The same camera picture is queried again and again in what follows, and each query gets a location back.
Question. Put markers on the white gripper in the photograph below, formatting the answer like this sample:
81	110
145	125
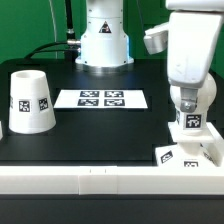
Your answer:
190	37

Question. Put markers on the white part at left edge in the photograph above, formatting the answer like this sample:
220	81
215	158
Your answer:
1	132

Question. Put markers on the white marker sheet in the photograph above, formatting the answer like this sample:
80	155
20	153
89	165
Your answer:
101	99

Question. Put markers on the white lamp base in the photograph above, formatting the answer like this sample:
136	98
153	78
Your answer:
200	149

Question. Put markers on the white frame wall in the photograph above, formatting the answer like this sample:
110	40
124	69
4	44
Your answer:
110	180

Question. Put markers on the white conical lamp shade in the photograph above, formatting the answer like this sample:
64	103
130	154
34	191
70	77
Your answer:
31	109

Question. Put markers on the white lamp bulb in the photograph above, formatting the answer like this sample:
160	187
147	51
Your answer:
193	123

